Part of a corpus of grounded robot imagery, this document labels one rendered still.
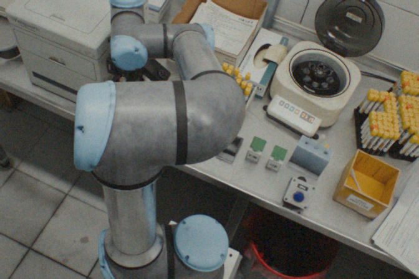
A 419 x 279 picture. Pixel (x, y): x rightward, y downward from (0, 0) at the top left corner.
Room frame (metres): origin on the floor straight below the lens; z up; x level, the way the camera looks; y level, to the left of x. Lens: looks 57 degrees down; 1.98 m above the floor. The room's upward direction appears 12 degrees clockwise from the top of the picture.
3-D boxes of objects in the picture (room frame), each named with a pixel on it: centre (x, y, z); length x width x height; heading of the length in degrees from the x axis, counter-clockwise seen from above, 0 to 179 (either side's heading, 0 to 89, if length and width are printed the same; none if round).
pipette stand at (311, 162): (0.69, -0.29, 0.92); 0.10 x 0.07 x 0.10; 71
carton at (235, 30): (1.09, 0.06, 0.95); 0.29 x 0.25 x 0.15; 166
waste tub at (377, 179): (0.63, -0.46, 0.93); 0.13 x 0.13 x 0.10; 72
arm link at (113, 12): (0.73, 0.25, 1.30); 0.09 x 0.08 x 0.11; 17
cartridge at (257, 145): (0.68, -0.13, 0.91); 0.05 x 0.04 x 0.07; 166
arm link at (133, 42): (0.64, 0.20, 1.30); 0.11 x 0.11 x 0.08; 17
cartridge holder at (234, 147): (0.69, -0.06, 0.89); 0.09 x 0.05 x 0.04; 166
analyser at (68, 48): (0.87, 0.41, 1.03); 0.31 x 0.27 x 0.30; 76
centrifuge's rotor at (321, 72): (0.96, -0.29, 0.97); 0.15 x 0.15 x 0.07
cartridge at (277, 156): (0.67, -0.20, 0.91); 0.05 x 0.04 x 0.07; 166
